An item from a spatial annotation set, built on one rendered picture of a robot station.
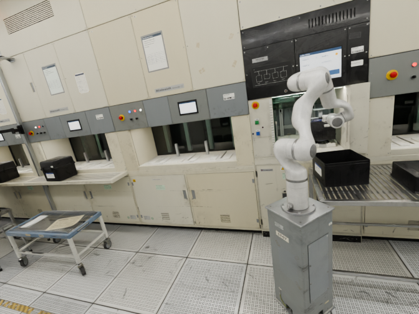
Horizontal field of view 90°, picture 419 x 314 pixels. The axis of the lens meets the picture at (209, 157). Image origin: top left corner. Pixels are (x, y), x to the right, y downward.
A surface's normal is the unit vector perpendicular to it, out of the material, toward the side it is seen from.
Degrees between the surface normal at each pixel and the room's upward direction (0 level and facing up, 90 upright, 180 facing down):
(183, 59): 90
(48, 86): 90
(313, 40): 90
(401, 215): 90
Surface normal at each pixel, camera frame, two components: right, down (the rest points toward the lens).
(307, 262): 0.45, 0.17
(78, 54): -0.30, 0.30
